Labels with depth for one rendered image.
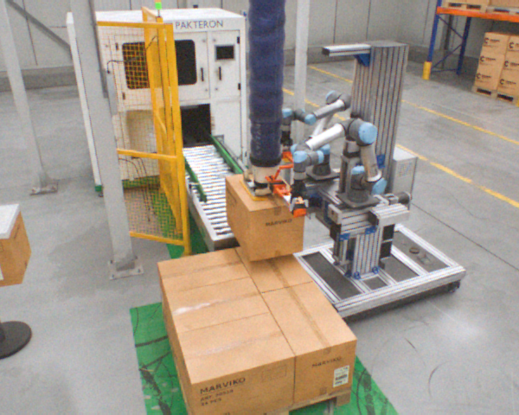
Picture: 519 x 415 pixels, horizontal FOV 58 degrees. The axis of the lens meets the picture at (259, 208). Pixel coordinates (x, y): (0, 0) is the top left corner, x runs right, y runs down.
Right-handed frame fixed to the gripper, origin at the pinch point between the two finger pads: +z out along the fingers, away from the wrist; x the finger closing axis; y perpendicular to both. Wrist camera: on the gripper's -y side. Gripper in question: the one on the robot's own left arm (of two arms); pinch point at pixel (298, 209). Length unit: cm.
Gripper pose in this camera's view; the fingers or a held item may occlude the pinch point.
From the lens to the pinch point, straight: 279.0
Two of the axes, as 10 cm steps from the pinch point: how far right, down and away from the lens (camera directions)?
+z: -0.1, 8.9, 4.5
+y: -3.2, -4.3, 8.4
